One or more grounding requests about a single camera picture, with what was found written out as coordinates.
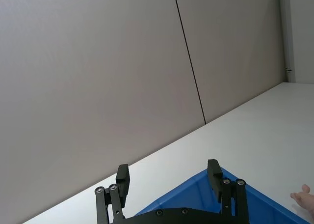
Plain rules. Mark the blue plastic bin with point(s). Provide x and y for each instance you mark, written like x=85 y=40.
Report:
x=186 y=197

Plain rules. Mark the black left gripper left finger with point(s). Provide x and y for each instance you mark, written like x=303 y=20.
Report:
x=122 y=184

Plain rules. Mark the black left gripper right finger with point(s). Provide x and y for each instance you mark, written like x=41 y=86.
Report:
x=216 y=182

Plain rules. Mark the person's hand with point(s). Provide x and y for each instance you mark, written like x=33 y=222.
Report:
x=305 y=199

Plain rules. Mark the pale grey door frame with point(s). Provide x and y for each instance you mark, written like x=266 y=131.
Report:
x=285 y=35

